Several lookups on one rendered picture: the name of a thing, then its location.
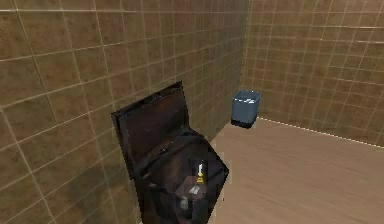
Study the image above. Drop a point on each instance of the dark brown toilet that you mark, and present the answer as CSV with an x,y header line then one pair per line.
x,y
156,133

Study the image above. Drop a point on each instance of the blue waste bin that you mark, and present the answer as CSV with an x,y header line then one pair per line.
x,y
245,108

